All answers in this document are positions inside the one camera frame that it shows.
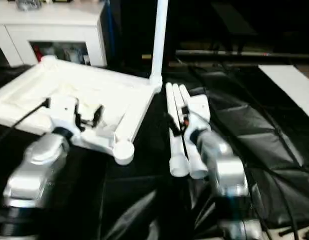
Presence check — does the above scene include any white plastic table top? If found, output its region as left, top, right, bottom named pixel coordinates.
left=0, top=55, right=163, bottom=167

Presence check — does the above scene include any white plastic table leg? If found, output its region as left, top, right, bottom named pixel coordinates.
left=165, top=83, right=190, bottom=178
left=148, top=0, right=170, bottom=89
left=179, top=84, right=197, bottom=104
left=172, top=84, right=210, bottom=180

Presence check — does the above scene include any black plastic mat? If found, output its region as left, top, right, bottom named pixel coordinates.
left=0, top=62, right=309, bottom=240

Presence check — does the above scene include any red bottle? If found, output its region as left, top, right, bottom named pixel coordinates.
left=33, top=44, right=43, bottom=64

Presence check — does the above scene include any white cabinet with glass doors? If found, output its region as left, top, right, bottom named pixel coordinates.
left=0, top=0, right=108, bottom=68

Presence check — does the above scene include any long dark metal rod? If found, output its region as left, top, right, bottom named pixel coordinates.
left=175, top=49, right=309, bottom=60

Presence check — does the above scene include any white flat board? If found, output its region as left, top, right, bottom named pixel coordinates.
left=258, top=64, right=309, bottom=119

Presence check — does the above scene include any shiny silver ornament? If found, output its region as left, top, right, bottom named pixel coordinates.
left=15, top=0, right=43, bottom=12

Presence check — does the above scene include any black stand leg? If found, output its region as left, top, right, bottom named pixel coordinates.
left=278, top=224, right=309, bottom=238

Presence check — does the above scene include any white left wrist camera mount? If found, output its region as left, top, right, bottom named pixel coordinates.
left=48, top=96, right=80, bottom=139

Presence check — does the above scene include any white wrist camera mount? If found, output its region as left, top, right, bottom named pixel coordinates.
left=181, top=93, right=212, bottom=141
left=48, top=96, right=80, bottom=139

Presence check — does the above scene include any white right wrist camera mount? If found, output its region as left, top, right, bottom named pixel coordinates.
left=181, top=93, right=212, bottom=141

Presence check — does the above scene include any black left wrist camera cable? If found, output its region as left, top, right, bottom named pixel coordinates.
left=0, top=98, right=51, bottom=149

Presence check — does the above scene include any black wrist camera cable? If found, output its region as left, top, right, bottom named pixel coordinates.
left=191, top=112, right=301, bottom=240
left=0, top=98, right=51, bottom=149

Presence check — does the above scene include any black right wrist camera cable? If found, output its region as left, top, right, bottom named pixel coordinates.
left=191, top=112, right=301, bottom=240

